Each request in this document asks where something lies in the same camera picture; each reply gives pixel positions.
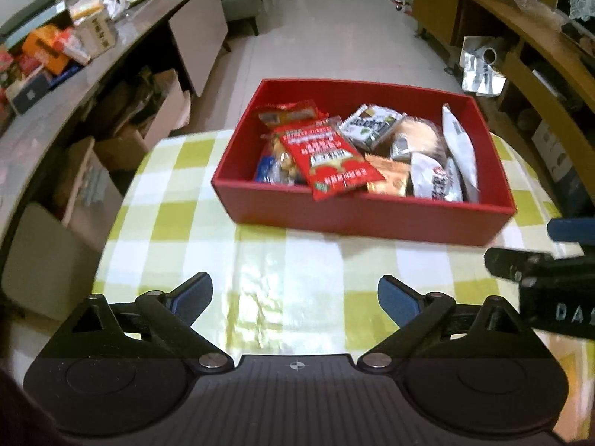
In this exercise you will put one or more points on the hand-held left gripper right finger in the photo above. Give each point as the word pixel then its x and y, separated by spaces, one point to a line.
pixel 397 299

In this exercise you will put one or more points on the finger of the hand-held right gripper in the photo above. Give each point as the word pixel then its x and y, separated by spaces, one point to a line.
pixel 511 262
pixel 571 229

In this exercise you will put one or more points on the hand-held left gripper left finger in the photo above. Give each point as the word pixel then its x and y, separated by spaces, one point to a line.
pixel 193 297

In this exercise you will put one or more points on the red cardboard box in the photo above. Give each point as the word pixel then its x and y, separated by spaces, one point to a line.
pixel 348 220

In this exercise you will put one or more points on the white black candy wrapper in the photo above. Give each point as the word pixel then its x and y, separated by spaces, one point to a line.
pixel 432 179

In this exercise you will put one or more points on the brown snack packet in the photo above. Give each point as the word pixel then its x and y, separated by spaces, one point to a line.
pixel 388 176

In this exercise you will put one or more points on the white sachet packet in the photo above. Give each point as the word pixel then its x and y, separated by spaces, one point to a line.
pixel 458 148

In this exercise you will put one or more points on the round cake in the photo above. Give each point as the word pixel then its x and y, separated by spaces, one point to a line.
pixel 420 137

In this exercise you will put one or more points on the red packet with green edge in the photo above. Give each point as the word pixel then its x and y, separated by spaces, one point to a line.
pixel 325 158

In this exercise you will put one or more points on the clear corn puff packet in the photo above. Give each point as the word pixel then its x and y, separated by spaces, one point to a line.
pixel 283 158

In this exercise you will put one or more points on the green white snack packet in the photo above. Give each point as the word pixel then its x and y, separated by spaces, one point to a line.
pixel 367 123

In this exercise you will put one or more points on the large red snack packet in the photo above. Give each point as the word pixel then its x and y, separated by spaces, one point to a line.
pixel 288 114

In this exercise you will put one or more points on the beige board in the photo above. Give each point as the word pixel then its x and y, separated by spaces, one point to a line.
pixel 46 260

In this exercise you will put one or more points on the brown cardboard box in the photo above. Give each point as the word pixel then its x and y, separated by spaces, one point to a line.
pixel 139 130

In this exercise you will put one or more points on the silver foil bag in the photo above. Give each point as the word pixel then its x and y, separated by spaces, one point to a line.
pixel 481 72

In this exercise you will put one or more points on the dark blue box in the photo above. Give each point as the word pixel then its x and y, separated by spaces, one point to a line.
pixel 28 93

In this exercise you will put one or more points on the white carton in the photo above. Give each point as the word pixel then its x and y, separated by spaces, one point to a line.
pixel 95 37

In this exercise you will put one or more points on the pile of red packets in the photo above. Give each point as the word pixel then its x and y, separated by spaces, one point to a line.
pixel 11 74

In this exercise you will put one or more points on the orange carton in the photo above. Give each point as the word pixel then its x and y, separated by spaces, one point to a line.
pixel 46 49

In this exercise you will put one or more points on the white plastic bag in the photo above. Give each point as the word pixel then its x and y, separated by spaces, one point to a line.
pixel 100 2

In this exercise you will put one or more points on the grey printer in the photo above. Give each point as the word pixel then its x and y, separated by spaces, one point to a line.
pixel 32 16

